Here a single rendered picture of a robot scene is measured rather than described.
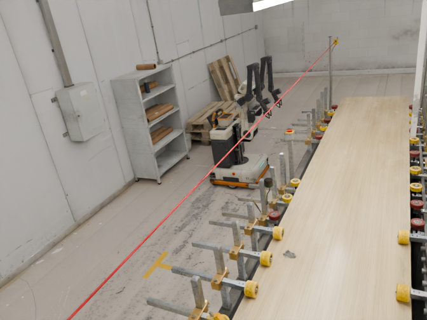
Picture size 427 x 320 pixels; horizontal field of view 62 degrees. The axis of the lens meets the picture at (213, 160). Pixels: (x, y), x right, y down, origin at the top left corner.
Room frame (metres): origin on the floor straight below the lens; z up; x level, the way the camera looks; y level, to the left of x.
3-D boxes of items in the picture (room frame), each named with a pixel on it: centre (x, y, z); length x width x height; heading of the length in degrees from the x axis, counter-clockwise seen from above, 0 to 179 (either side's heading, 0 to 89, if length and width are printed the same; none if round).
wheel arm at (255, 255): (1.77, 0.00, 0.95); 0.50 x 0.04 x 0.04; 61
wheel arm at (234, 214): (2.24, -0.20, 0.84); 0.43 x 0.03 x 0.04; 61
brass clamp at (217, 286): (1.54, 0.06, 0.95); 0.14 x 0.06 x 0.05; 151
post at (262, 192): (2.22, -0.32, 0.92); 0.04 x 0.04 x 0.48; 61
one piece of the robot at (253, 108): (4.32, -0.59, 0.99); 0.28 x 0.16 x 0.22; 151
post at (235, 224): (1.78, -0.07, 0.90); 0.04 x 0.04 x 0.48; 61
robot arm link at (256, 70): (4.05, -0.63, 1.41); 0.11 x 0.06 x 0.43; 151
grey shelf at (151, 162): (5.15, 0.80, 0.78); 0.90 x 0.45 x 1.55; 151
